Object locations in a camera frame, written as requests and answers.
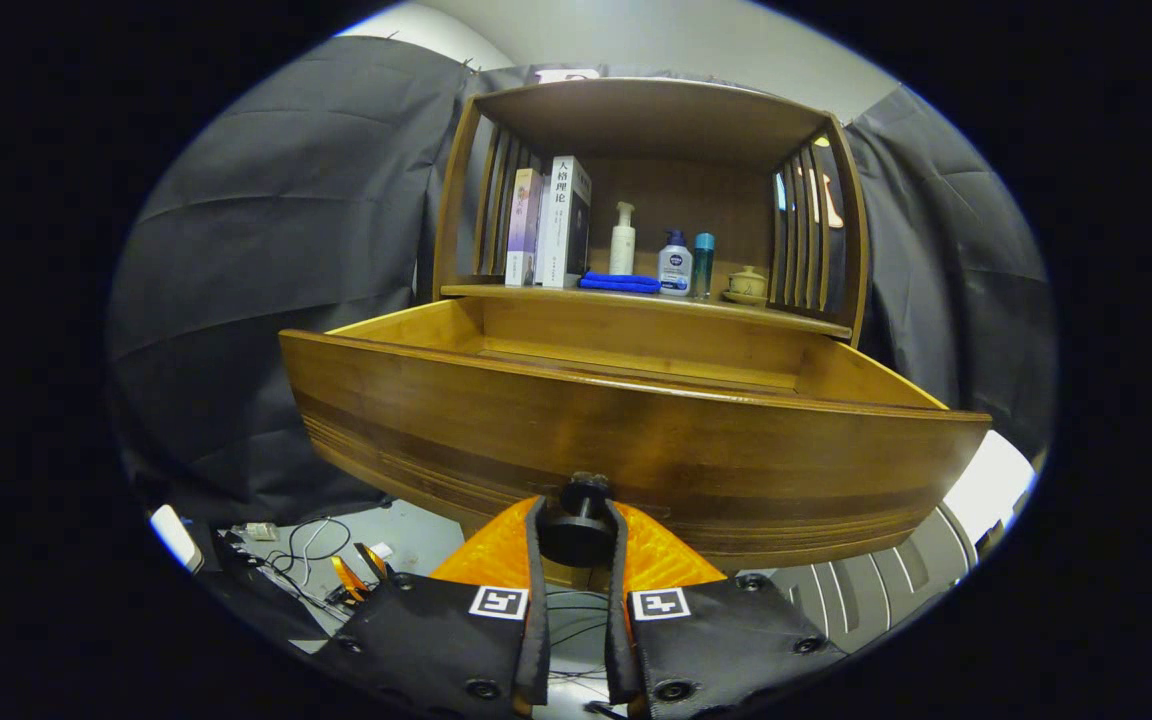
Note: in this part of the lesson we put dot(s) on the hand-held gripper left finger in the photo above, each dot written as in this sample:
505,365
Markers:
538,600

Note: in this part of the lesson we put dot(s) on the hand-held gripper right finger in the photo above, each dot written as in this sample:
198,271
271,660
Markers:
616,610

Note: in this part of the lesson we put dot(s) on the brown wooden drawer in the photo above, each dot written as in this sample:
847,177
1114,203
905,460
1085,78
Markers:
636,440

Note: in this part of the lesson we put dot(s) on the wooden countertop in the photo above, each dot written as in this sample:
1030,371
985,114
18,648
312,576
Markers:
536,292

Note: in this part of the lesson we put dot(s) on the brown wooden cabinet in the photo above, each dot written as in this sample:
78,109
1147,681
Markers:
656,115

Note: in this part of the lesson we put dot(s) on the white power adapter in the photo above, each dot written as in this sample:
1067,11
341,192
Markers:
258,531

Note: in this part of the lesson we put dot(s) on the blue folded cloth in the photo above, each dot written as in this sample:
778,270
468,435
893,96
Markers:
621,283

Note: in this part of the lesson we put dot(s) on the white bottle blue pump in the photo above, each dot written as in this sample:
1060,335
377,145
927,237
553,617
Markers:
675,268

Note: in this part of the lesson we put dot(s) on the yellow lidded ceramic teacup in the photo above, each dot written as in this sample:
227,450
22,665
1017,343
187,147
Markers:
747,285

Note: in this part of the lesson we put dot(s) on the teal slim bottle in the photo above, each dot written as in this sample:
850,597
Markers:
703,265

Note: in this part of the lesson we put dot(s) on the cream pump bottle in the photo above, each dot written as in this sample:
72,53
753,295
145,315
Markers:
622,250

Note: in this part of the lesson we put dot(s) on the white flat device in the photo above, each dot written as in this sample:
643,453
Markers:
174,535

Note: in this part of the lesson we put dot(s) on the purple paperback book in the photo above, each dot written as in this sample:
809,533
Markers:
524,230

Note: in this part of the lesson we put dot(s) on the thick white book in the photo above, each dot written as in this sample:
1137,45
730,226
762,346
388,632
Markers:
558,225

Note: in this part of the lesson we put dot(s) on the white appliance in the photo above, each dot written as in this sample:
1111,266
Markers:
986,490

